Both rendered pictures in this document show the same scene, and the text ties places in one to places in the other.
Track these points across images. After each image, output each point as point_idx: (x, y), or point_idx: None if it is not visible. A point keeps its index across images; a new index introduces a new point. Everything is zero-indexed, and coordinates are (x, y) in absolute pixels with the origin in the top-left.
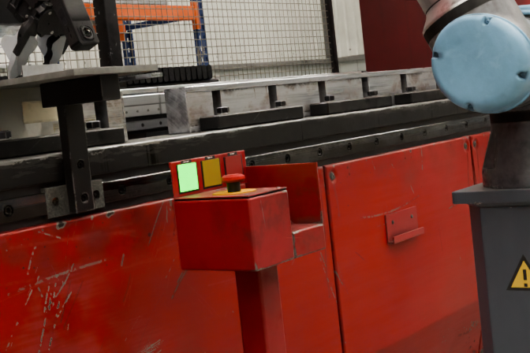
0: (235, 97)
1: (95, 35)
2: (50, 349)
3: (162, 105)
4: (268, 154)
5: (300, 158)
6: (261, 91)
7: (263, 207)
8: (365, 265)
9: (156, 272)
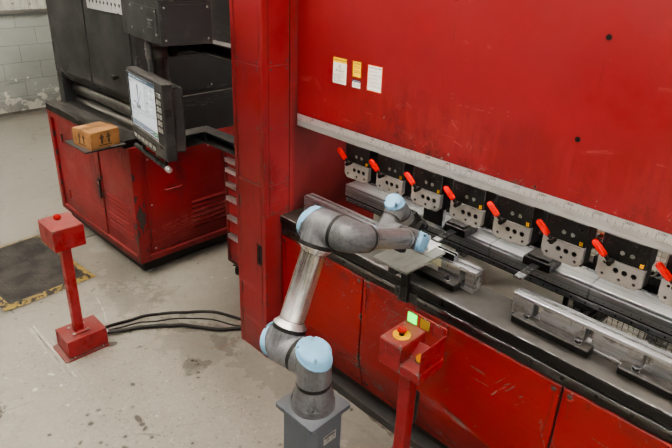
0: (552, 316)
1: (402, 249)
2: (386, 329)
3: (590, 295)
4: (515, 350)
5: (541, 369)
6: (578, 326)
7: (386, 345)
8: None
9: (432, 342)
